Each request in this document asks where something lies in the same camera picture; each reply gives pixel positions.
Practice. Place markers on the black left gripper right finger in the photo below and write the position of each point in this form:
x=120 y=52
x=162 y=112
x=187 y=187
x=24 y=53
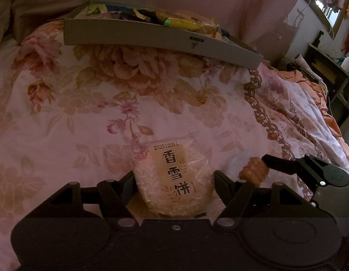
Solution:
x=244 y=200

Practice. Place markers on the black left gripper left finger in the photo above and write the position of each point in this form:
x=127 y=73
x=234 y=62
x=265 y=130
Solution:
x=112 y=197

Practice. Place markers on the sausage snack blue packet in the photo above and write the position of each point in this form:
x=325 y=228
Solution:
x=243 y=167

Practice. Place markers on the round white rice cracker pack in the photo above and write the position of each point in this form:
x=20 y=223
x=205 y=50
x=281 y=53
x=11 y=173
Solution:
x=174 y=176

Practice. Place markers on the yellow snack bar packet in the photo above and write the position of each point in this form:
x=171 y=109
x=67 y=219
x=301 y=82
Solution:
x=202 y=27

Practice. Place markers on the floral pink quilt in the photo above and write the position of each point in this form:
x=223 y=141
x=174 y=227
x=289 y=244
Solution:
x=78 y=113

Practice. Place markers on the dark wooden side table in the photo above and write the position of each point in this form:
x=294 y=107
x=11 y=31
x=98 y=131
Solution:
x=335 y=78

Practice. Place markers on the orange cloth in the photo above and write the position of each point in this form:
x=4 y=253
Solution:
x=317 y=94

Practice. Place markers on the grey cardboard tray box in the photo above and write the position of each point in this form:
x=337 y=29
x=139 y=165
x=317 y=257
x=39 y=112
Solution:
x=81 y=28

